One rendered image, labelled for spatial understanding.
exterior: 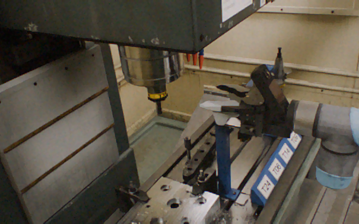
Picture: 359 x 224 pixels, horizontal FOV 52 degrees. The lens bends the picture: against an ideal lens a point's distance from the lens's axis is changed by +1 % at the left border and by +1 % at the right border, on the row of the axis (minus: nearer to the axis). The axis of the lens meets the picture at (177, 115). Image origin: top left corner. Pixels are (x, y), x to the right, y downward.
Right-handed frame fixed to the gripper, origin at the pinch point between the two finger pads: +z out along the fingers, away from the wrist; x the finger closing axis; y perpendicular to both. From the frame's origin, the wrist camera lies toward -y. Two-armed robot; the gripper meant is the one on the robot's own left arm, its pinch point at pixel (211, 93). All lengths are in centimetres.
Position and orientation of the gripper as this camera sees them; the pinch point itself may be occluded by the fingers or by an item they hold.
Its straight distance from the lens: 89.1
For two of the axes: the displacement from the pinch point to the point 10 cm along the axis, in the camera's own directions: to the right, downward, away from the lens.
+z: -8.8, -1.9, 4.3
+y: 0.7, 8.6, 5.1
